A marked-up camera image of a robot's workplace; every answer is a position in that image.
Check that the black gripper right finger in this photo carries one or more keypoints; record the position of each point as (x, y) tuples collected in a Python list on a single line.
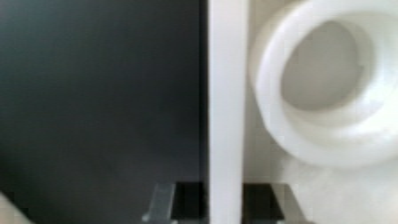
[(271, 205)]

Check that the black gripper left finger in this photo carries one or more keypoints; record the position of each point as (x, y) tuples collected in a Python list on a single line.
[(178, 204)]

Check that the white square tabletop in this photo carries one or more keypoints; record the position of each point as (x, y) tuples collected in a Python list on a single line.
[(305, 108)]

